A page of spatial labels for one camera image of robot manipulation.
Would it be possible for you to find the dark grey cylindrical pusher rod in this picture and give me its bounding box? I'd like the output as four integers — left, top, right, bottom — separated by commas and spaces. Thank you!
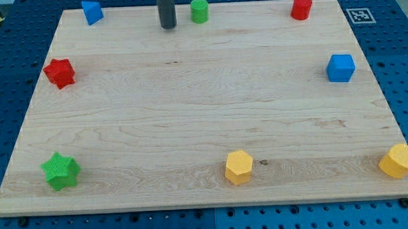
156, 0, 176, 30

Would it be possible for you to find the green cylinder block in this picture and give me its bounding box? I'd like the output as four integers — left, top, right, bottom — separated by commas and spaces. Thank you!
190, 0, 209, 23

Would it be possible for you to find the blue triangular prism block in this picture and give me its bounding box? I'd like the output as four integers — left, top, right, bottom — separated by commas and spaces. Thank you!
81, 1, 104, 26

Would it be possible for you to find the red star block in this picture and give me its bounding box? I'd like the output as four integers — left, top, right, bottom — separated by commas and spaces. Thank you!
43, 59, 75, 90

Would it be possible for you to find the red cylinder block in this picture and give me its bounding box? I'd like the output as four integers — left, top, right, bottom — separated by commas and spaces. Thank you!
291, 0, 312, 21

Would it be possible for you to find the light wooden board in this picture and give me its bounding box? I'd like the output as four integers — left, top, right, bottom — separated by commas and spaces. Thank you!
0, 0, 408, 217

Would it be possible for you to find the yellow hexagon block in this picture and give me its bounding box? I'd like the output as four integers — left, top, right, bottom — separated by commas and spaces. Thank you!
225, 150, 254, 186

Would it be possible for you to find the blue cube block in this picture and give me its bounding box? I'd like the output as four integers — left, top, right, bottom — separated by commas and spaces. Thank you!
326, 54, 356, 83

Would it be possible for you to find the white fiducial marker tag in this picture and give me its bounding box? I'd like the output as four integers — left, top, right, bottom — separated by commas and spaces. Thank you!
347, 8, 376, 24

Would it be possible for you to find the green star block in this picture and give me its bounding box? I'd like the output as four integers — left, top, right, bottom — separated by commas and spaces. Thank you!
41, 152, 81, 191

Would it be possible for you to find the yellow heart-shaped block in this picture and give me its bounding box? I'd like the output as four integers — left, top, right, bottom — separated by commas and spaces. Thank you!
378, 143, 408, 179

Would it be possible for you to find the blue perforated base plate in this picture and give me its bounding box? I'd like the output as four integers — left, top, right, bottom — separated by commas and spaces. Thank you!
0, 0, 408, 229

